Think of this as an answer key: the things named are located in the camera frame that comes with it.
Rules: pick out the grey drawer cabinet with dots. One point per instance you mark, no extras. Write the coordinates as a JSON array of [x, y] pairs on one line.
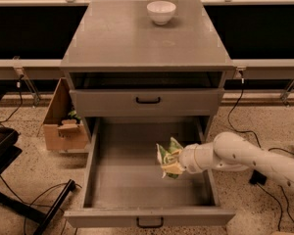
[[117, 46]]

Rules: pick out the closed grey top drawer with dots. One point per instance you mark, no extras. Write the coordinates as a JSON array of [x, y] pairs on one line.
[[121, 102]]

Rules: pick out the brown cardboard box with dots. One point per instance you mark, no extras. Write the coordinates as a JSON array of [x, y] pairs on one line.
[[61, 126]]

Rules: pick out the green jalapeno chip bag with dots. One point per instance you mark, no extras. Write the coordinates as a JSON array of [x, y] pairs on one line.
[[164, 156]]

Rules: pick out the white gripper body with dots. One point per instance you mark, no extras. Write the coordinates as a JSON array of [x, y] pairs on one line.
[[187, 159]]

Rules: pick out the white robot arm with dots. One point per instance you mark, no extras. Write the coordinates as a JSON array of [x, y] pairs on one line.
[[227, 152]]

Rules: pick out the open grey middle drawer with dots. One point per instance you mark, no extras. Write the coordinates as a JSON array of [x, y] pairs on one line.
[[123, 179]]

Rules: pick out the black power adapter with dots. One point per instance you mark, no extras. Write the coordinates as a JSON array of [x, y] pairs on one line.
[[257, 178]]

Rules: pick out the white ceramic bowl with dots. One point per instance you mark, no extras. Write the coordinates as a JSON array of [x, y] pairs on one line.
[[161, 12]]

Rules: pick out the black open drawer handle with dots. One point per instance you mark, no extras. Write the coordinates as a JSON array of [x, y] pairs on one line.
[[149, 223]]

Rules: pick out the black top drawer handle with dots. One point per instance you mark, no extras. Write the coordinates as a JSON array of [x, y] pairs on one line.
[[148, 102]]

